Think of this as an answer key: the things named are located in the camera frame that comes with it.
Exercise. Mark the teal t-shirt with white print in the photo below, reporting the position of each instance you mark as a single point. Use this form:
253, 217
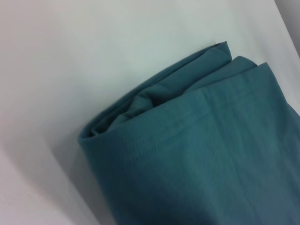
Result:
199, 152

